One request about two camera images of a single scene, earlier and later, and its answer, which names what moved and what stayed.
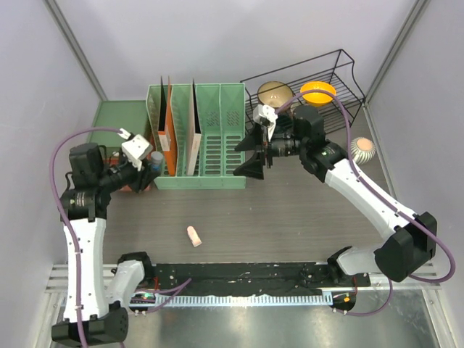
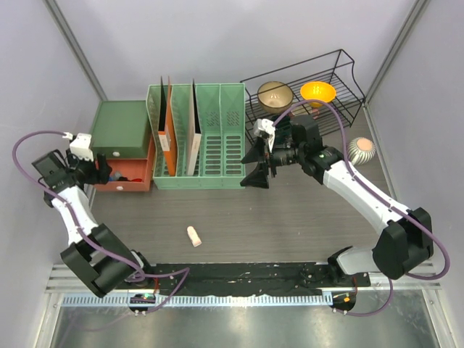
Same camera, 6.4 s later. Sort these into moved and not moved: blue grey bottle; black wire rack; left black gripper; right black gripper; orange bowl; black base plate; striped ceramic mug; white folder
Moved: blue grey bottle; left black gripper; right black gripper
Not moved: white folder; black base plate; striped ceramic mug; orange bowl; black wire rack
